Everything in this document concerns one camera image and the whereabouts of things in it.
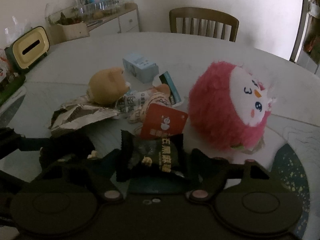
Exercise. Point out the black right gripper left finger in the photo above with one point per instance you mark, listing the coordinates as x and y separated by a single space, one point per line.
68 200

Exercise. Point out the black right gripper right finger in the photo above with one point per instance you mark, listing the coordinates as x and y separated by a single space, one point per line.
244 196

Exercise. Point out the silver foil wrapper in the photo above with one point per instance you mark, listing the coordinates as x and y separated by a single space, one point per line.
78 113

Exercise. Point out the black sesame snack packet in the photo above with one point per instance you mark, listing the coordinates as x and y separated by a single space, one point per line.
147 158

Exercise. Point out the pink plush bird toy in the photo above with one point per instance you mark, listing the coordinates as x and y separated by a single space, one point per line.
229 108

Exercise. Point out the tan plush toy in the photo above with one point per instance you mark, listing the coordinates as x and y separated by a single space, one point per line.
107 86

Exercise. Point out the red card tag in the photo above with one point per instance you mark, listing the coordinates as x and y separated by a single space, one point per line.
162 121

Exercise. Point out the yellow green tissue box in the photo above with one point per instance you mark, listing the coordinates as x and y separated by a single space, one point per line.
28 49

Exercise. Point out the white chicken snack packet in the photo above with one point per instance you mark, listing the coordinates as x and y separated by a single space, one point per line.
134 106

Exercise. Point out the beige planter box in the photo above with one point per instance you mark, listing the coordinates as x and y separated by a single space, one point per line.
61 33

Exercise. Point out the teal striped small packet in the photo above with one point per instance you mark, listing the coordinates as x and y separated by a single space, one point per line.
174 95

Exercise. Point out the light blue small box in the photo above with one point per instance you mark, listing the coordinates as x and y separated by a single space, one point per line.
140 67

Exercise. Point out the white sideboard cabinet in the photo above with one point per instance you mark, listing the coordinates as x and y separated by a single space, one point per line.
125 21

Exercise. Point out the wooden chair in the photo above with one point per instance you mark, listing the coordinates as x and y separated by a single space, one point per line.
203 22

